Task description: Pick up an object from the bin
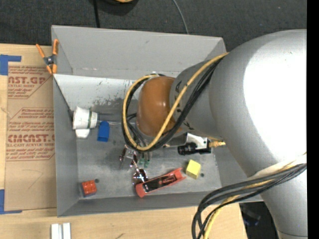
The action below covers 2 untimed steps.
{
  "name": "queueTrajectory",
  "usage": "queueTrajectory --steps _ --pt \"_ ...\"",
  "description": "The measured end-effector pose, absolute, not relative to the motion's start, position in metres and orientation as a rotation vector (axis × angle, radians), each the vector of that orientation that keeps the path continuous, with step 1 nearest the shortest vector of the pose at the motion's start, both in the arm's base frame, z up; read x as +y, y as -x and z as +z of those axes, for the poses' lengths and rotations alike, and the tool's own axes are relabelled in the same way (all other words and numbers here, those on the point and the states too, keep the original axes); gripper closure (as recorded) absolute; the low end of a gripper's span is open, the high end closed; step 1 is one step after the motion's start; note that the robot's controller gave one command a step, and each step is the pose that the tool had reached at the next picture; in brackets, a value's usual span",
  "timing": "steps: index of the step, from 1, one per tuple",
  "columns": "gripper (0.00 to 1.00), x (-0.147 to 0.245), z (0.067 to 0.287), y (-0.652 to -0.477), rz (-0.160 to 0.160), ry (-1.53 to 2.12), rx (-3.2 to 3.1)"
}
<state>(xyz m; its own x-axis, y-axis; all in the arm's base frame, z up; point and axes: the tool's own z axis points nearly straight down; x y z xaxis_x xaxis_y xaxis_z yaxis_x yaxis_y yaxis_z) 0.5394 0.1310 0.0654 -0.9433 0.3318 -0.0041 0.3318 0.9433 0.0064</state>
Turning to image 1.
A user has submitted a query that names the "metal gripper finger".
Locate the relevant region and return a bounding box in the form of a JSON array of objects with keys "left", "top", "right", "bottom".
[
  {"left": 132, "top": 167, "right": 149, "bottom": 185},
  {"left": 119, "top": 147, "right": 127, "bottom": 170}
]

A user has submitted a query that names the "grey metal bin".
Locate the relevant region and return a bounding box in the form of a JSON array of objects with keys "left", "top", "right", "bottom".
[{"left": 51, "top": 25, "right": 264, "bottom": 218}]

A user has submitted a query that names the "red stapler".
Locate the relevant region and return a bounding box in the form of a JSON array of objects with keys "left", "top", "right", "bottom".
[{"left": 135, "top": 167, "right": 187, "bottom": 199}]

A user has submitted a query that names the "blue block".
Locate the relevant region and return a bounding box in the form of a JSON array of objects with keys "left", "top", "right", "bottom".
[{"left": 97, "top": 120, "right": 111, "bottom": 142}]

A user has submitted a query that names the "orange-red toy brick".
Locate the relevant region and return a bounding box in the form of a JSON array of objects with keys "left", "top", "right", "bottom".
[{"left": 80, "top": 179, "right": 98, "bottom": 198}]

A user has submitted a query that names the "yellow cube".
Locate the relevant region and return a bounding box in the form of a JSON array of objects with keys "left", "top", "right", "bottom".
[{"left": 185, "top": 159, "right": 202, "bottom": 180}]

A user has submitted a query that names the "white bottle with green band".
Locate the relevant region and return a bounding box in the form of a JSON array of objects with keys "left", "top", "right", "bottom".
[{"left": 72, "top": 106, "right": 100, "bottom": 139}]

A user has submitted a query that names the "brown cardboard board red print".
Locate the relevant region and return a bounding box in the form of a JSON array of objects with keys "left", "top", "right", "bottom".
[{"left": 0, "top": 43, "right": 58, "bottom": 215}]

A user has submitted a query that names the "black cylinder on white bracket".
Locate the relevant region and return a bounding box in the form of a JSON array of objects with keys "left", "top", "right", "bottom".
[{"left": 177, "top": 132, "right": 226, "bottom": 156}]

